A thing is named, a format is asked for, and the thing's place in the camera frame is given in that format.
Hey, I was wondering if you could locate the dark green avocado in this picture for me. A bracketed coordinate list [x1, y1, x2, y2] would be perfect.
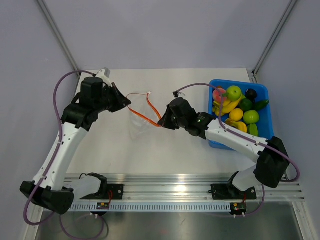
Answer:
[238, 98, 254, 112]

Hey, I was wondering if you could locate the small circuit board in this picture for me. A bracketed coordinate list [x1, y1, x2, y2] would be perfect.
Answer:
[230, 202, 247, 215]
[96, 202, 110, 210]

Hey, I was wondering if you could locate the dark purple fruit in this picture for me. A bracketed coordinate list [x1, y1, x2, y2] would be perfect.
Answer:
[245, 88, 258, 101]

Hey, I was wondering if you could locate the left small circuit board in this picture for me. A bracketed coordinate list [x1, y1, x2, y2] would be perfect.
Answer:
[96, 202, 110, 210]

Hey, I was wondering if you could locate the yellow banana bunch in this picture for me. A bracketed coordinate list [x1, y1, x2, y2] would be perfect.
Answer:
[212, 95, 245, 116]
[225, 118, 248, 133]

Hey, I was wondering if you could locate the blue plastic bin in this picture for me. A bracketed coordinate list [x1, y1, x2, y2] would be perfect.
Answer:
[206, 79, 276, 152]

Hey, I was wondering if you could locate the yellow lemon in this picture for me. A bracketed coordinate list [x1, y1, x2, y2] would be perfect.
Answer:
[229, 108, 244, 122]

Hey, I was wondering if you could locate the aluminium frame post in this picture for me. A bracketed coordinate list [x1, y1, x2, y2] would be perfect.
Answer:
[34, 0, 80, 71]
[247, 0, 300, 84]

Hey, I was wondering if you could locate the right aluminium frame post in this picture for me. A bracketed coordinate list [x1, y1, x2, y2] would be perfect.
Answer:
[247, 0, 300, 84]

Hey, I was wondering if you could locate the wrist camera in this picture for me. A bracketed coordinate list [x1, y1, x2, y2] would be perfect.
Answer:
[172, 91, 186, 98]
[95, 67, 111, 79]

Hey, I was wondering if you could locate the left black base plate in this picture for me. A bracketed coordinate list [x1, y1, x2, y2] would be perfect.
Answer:
[98, 184, 124, 201]

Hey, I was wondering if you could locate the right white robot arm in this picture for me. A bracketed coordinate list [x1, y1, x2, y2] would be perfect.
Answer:
[158, 97, 289, 199]

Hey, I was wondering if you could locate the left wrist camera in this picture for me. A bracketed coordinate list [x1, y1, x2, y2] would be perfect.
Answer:
[95, 67, 111, 79]

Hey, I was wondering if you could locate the clear zip top bag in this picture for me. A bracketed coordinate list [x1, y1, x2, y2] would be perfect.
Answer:
[126, 91, 162, 140]

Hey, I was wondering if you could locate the pink peach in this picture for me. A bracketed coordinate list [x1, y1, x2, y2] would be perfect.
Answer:
[212, 88, 228, 103]

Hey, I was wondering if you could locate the right small circuit board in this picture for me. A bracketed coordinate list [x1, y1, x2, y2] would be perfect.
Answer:
[230, 202, 247, 215]

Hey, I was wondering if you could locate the left aluminium frame post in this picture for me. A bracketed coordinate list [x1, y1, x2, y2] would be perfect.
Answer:
[34, 0, 80, 71]

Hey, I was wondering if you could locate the green halved fruit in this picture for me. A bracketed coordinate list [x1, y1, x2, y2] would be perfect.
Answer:
[247, 123, 259, 137]

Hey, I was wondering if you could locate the white slotted cable duct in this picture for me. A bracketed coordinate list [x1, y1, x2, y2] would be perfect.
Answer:
[69, 201, 231, 213]

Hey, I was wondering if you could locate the green apple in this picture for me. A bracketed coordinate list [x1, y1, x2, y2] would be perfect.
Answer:
[226, 85, 242, 102]

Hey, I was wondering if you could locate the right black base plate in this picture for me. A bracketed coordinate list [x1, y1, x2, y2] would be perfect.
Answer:
[208, 183, 257, 200]

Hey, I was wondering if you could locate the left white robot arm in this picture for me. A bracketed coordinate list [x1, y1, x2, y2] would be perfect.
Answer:
[20, 75, 131, 215]

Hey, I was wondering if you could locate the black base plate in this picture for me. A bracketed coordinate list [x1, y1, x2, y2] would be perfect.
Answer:
[98, 184, 124, 201]
[208, 183, 257, 200]

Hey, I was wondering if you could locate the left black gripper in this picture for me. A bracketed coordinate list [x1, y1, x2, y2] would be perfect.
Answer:
[94, 82, 132, 114]

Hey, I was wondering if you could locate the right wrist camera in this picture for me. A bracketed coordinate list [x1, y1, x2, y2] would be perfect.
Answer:
[172, 91, 186, 98]

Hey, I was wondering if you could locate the green cucumber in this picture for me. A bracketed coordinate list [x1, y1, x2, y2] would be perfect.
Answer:
[253, 99, 269, 112]

